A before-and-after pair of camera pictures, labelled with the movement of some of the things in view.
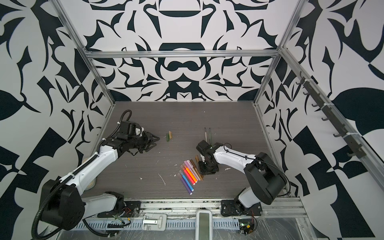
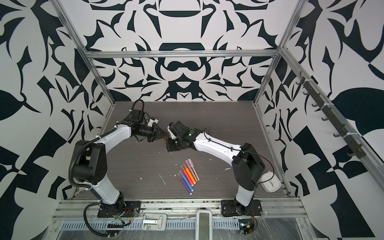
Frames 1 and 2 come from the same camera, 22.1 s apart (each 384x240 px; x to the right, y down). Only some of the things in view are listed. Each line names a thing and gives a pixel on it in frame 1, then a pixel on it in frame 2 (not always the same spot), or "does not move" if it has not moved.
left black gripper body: x=138 y=142 → x=151 y=133
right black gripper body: x=205 y=168 → x=175 y=144
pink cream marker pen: x=192 y=167 does not move
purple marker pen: x=188 y=190 does not move
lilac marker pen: x=190 y=168 does not move
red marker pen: x=187 y=175 does not move
